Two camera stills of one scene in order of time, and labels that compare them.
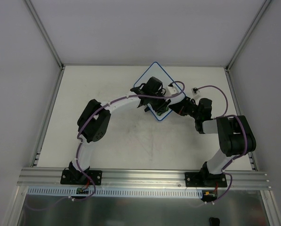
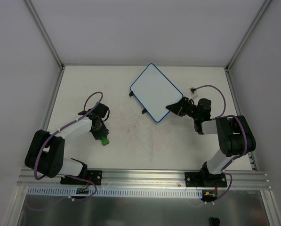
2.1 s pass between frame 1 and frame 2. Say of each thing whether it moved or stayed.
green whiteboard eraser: moved
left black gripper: moved
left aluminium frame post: stayed
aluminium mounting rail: stayed
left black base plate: stayed
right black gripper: stayed
